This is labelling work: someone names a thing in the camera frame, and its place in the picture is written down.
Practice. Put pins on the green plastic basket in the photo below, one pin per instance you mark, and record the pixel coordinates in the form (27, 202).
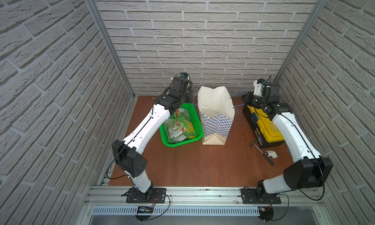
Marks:
(189, 110)

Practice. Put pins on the green soup packet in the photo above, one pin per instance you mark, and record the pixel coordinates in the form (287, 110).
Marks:
(176, 129)

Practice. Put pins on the yellow corn soup packet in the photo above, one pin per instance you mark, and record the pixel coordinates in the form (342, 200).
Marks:
(187, 127)

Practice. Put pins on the white blue checkered paper bag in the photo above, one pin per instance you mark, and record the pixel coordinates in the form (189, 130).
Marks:
(217, 112)

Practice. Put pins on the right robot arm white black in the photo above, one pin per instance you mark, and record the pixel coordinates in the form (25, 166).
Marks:
(310, 169)

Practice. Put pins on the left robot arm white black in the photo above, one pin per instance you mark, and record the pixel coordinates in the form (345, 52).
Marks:
(128, 152)

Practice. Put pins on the yellow black toolbox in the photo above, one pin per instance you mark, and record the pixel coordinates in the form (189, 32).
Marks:
(265, 131)

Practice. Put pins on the white pvc pipe fitting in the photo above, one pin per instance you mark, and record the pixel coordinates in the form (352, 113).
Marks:
(271, 154)

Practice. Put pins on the left controller board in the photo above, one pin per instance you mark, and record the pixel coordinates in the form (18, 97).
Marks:
(143, 213)

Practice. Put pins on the controller board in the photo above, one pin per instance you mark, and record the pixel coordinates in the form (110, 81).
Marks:
(143, 213)
(265, 214)

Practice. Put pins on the right controller board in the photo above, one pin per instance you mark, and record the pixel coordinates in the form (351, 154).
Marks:
(265, 214)

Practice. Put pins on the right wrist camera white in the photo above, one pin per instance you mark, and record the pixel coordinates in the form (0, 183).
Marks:
(260, 87)

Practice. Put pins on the small hammer black handle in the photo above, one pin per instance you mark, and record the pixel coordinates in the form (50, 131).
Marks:
(254, 143)

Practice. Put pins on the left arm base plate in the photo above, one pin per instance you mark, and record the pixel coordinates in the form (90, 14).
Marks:
(153, 195)

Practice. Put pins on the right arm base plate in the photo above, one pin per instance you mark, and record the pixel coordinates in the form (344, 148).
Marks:
(257, 196)

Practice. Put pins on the aluminium front rail frame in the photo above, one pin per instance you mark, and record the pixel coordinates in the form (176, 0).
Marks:
(202, 201)

